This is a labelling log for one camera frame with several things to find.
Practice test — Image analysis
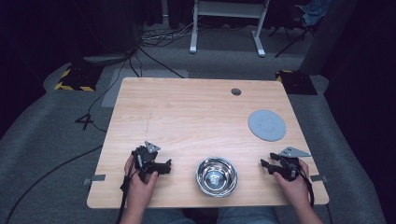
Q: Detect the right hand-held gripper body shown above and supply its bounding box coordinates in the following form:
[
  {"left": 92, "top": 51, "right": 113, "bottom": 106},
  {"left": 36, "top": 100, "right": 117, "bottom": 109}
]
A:
[{"left": 272, "top": 146, "right": 312, "bottom": 183}]

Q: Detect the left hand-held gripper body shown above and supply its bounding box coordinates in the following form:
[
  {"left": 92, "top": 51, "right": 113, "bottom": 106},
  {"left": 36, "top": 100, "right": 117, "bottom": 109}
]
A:
[{"left": 130, "top": 140, "right": 163, "bottom": 183}]

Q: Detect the person's right hand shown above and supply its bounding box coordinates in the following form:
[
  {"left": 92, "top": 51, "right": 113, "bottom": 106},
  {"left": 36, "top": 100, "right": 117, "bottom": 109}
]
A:
[{"left": 273, "top": 159, "right": 311, "bottom": 209}]

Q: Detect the person's left hand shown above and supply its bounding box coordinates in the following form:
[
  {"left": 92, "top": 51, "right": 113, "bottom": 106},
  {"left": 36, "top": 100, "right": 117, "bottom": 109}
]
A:
[{"left": 123, "top": 154, "right": 160, "bottom": 213}]

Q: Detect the round grey mat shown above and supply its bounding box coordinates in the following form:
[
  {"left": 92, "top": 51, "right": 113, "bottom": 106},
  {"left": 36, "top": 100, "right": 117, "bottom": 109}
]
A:
[{"left": 247, "top": 109, "right": 287, "bottom": 143}]

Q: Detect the shiny steel bowl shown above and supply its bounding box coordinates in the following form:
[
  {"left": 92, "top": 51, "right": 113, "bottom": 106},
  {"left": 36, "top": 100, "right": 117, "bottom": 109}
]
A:
[{"left": 195, "top": 156, "right": 239, "bottom": 198}]

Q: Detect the black folding chair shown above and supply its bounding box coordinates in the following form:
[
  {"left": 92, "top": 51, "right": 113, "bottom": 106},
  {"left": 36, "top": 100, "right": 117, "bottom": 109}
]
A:
[{"left": 268, "top": 0, "right": 325, "bottom": 59}]

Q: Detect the blue cloth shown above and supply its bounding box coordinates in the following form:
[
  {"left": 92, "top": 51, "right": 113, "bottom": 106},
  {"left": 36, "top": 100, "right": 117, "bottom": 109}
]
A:
[{"left": 298, "top": 0, "right": 333, "bottom": 28}]

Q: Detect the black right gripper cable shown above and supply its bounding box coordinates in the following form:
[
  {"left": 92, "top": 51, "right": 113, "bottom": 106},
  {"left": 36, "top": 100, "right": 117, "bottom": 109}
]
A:
[{"left": 295, "top": 166, "right": 316, "bottom": 209}]

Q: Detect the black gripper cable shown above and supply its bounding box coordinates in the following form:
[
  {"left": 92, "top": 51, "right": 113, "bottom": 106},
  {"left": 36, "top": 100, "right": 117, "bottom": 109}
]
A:
[
  {"left": 115, "top": 155, "right": 140, "bottom": 224},
  {"left": 295, "top": 166, "right": 316, "bottom": 209}
]

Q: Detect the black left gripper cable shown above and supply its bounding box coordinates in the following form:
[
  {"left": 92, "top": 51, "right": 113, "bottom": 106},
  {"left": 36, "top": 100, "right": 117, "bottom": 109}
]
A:
[{"left": 115, "top": 155, "right": 140, "bottom": 224}]

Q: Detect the black yellow striped base plate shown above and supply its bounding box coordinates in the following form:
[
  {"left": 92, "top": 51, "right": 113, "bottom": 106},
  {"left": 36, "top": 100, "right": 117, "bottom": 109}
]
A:
[
  {"left": 275, "top": 69, "right": 318, "bottom": 96},
  {"left": 54, "top": 63, "right": 105, "bottom": 92}
]

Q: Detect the thin black floor cable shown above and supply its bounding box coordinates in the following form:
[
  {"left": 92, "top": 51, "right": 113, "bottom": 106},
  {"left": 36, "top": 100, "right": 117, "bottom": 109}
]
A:
[{"left": 87, "top": 46, "right": 185, "bottom": 133}]

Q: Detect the thick black floor cable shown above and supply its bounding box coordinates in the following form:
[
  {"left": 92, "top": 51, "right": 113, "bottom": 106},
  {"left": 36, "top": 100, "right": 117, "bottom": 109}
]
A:
[{"left": 4, "top": 145, "right": 105, "bottom": 224}]

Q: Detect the bundle of floor cables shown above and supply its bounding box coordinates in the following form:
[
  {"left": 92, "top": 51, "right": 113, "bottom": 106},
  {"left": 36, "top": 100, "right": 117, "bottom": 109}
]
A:
[{"left": 138, "top": 15, "right": 206, "bottom": 49}]

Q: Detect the white desk frame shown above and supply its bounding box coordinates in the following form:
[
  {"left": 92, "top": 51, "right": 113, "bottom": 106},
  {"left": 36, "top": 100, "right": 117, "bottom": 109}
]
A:
[{"left": 189, "top": 0, "right": 271, "bottom": 58}]

